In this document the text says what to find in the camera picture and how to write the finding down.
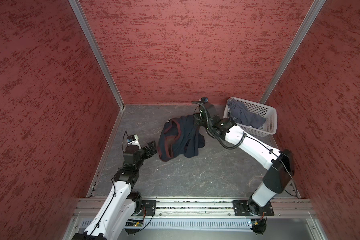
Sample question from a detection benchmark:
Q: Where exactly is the left aluminium corner post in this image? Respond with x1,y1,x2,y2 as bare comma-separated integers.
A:
69,0,125,111

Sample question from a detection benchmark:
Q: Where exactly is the white slotted cable duct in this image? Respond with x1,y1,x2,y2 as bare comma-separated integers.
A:
79,218,254,232

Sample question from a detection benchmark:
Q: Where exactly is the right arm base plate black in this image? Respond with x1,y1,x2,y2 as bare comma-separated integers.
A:
232,200,275,217

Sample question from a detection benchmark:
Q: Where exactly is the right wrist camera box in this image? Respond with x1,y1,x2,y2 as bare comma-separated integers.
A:
200,97,209,104

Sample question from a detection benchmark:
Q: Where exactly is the grey blue tank top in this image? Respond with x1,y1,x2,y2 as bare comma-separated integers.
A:
228,100,267,129

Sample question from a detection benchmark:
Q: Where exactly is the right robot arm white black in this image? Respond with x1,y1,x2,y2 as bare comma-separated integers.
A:
193,98,294,216

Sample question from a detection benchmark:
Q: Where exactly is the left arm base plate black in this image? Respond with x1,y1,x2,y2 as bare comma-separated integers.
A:
134,200,157,217

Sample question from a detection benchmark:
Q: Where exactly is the left controller board with wires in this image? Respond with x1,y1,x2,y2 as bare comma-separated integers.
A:
124,220,145,235

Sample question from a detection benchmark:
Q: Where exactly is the navy tank top red trim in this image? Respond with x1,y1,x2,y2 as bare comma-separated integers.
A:
158,115,206,162

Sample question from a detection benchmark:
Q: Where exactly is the right controller board with wires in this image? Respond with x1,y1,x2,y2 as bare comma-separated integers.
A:
251,219,267,235

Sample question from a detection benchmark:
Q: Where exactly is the aluminium mounting rail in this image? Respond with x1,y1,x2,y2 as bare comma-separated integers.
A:
73,197,317,219

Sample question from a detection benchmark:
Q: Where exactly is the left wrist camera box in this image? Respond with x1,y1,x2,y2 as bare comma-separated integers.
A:
127,135,142,149

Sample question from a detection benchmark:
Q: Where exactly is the right aluminium corner post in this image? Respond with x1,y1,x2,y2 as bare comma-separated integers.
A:
260,0,326,104

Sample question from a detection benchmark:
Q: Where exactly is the controller board with wires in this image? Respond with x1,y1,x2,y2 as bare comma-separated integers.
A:
124,220,145,235
251,219,267,235

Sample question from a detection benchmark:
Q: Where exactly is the white plastic laundry basket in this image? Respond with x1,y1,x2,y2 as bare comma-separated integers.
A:
224,97,277,137

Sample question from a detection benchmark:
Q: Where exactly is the aluminium corner post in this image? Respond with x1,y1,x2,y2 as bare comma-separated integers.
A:
69,0,125,111
260,0,326,104

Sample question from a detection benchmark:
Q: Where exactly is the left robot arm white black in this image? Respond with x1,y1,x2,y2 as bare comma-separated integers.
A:
72,141,158,240

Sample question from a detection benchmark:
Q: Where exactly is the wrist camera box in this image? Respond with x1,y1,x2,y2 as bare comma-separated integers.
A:
200,97,209,104
127,135,142,149

